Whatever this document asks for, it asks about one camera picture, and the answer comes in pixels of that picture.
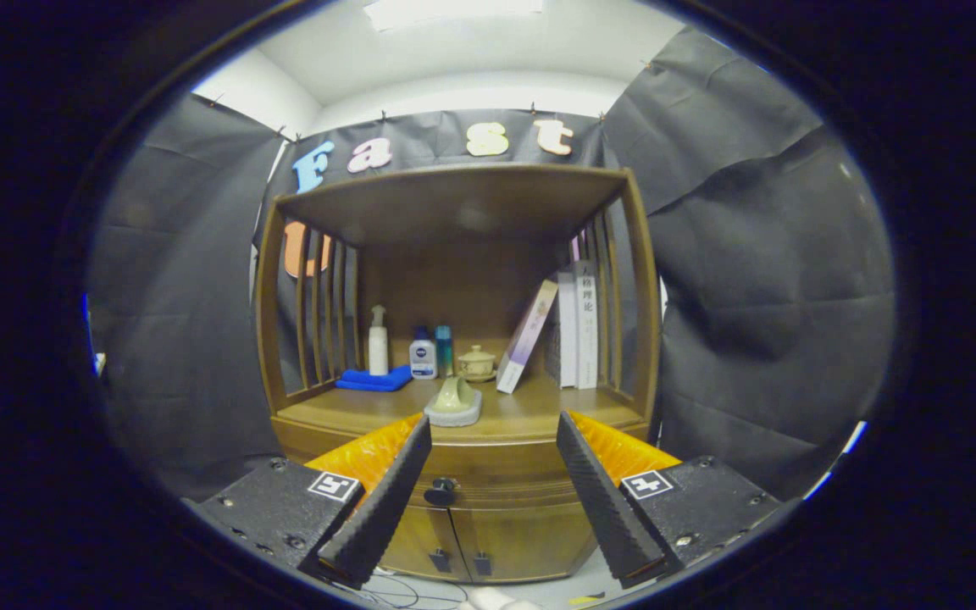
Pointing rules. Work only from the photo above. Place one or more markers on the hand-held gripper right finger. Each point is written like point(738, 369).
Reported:
point(602, 504)

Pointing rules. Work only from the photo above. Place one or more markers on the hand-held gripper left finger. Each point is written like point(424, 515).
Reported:
point(386, 504)

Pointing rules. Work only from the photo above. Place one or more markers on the brown wooden drawer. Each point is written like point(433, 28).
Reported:
point(496, 470)

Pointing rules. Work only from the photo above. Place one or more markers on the pale green ceramic ornament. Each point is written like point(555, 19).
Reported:
point(454, 407)

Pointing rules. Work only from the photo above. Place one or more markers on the wooden cabinet door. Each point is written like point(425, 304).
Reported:
point(530, 538)
point(433, 529)

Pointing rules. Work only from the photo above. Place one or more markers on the wooden countertop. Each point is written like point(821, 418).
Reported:
point(522, 411)

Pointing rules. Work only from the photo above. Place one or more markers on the brown wooden cabinet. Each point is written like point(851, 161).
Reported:
point(454, 288)

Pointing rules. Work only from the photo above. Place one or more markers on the blue folded cloth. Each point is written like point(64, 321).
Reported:
point(369, 379)

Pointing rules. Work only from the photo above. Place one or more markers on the white rounded object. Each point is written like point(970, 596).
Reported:
point(488, 600)

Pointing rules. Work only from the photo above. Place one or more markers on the white bottle with blue cap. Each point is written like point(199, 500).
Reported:
point(423, 357)

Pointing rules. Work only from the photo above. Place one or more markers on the white pump bottle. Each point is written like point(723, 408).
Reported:
point(378, 352)

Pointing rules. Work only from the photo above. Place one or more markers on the beige lidded teacup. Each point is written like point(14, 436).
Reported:
point(476, 364)

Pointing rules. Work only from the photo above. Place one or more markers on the teal bottle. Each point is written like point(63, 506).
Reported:
point(444, 347)

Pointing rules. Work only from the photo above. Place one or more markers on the white book with black lettering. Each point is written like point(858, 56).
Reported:
point(587, 330)

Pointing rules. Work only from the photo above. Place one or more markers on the white book with patterned cover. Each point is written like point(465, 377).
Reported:
point(567, 330)

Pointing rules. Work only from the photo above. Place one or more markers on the lilac book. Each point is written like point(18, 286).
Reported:
point(527, 335)

